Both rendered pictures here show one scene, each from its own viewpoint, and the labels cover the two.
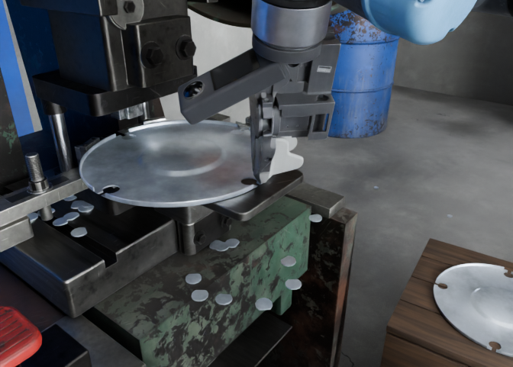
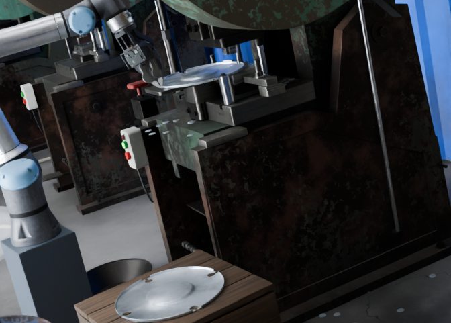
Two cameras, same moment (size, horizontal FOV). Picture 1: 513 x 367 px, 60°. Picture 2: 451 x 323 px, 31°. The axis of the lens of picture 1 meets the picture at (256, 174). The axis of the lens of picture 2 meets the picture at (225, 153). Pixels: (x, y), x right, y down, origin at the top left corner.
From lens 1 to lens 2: 2.84 m
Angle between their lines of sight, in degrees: 107
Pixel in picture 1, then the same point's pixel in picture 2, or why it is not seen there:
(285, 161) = (144, 76)
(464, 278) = (209, 285)
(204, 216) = (188, 102)
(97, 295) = (179, 107)
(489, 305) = (174, 285)
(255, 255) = (182, 129)
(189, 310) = (166, 125)
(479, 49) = not seen: outside the picture
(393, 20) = not seen: hidden behind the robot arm
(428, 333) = (180, 261)
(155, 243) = not seen: hidden behind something
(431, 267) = (234, 275)
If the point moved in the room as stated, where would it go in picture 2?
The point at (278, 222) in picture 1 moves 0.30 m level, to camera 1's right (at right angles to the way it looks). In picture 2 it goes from (196, 129) to (147, 162)
